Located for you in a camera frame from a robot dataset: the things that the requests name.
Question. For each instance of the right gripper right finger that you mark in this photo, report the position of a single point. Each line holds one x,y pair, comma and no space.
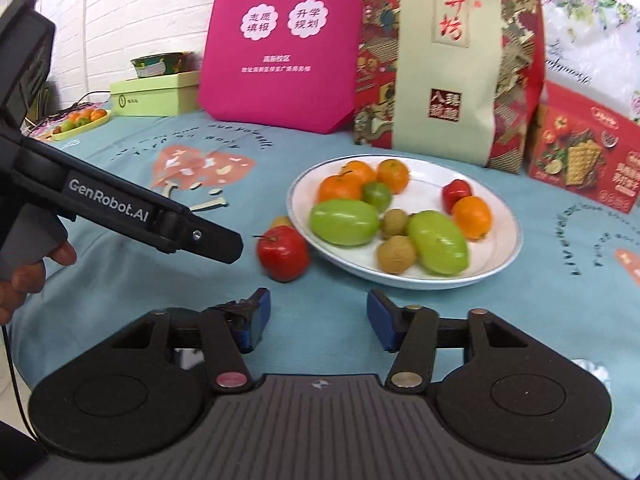
494,387

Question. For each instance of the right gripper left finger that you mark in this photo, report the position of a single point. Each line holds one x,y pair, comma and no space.
145,387

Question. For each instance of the green jujube fruit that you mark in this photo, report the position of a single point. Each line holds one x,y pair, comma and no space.
345,223
441,246

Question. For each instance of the tan longan fruit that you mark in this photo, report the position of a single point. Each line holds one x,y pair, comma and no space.
396,255

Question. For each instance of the brown longan fruit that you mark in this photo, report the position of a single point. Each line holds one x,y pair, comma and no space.
394,222

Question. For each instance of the large red apple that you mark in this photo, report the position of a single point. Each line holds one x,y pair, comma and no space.
283,253

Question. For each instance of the small red apple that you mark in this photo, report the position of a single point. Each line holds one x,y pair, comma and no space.
453,192

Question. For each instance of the round green tomato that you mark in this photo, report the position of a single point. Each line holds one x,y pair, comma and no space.
378,195

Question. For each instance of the large orange with stem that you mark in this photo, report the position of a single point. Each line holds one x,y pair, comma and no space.
345,186

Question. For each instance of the orange tangerine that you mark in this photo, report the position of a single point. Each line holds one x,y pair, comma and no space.
357,169

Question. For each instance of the yellow tray of fruits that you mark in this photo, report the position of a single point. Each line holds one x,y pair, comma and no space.
79,122

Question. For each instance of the person's left hand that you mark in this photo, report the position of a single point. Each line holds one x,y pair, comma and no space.
30,279

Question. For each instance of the blue printed tablecloth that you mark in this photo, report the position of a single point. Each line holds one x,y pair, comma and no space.
574,285

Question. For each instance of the green gift box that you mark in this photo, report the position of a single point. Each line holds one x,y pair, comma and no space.
159,96

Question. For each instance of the small orange right side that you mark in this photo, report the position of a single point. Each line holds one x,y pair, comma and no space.
473,217

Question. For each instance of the green patterned bowl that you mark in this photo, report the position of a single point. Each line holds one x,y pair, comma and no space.
161,64

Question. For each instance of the white oval plate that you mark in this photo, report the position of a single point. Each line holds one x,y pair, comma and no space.
488,256

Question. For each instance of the small orange on plate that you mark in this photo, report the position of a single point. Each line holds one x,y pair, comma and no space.
394,174

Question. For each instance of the red cracker box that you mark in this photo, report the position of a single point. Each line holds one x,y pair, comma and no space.
582,146

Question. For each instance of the magenta tote bag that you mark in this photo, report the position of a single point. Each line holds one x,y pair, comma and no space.
283,63

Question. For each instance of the red green gift bag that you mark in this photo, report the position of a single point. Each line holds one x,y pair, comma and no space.
455,79

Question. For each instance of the floral white bag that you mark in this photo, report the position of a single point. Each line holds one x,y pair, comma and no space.
592,48

